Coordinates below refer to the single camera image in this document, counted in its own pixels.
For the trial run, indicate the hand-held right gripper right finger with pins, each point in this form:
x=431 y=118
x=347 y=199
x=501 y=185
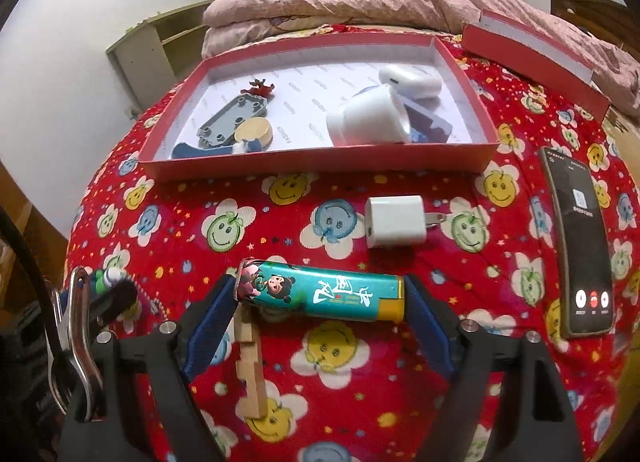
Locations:
x=430 y=327

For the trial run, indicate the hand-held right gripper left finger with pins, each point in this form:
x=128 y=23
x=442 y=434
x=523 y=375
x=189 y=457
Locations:
x=210 y=322

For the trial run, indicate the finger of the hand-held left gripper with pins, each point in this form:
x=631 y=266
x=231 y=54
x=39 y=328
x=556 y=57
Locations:
x=117 y=299

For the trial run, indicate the silver metal carabiner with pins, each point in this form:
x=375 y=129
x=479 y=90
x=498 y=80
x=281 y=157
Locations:
x=80 y=342

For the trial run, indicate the teal cartoon lighter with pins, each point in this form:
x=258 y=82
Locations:
x=320 y=292

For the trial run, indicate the red cardboard box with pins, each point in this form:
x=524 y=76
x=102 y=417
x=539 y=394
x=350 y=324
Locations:
x=310 y=164

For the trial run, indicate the round wooden disc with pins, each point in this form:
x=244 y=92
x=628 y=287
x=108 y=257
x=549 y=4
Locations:
x=255 y=132

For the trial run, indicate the lavender white card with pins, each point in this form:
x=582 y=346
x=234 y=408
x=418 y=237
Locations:
x=430 y=122

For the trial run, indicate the white light bulb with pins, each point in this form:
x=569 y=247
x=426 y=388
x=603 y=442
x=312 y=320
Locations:
x=370 y=117

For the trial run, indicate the small red figure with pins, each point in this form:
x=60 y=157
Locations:
x=259 y=88

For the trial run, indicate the white earbuds case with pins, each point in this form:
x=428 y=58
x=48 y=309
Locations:
x=410 y=79

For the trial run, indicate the notched wooden piece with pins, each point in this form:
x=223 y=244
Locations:
x=250 y=367

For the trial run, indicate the red smiley flower blanket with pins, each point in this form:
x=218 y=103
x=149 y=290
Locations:
x=200 y=227

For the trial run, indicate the wooden bedside cabinet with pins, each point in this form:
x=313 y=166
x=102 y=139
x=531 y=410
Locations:
x=30 y=242

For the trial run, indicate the white charger plug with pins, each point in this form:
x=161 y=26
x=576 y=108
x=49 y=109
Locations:
x=395 y=222

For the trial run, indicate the black smartphone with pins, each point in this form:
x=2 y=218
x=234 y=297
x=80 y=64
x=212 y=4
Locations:
x=580 y=242

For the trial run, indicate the pale wooden shelf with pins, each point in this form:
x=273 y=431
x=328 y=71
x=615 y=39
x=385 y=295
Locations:
x=145 y=52

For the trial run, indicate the red box lid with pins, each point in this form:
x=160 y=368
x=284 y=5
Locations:
x=535 y=57

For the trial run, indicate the dark wooden headboard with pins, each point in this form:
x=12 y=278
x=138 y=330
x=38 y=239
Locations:
x=590 y=12

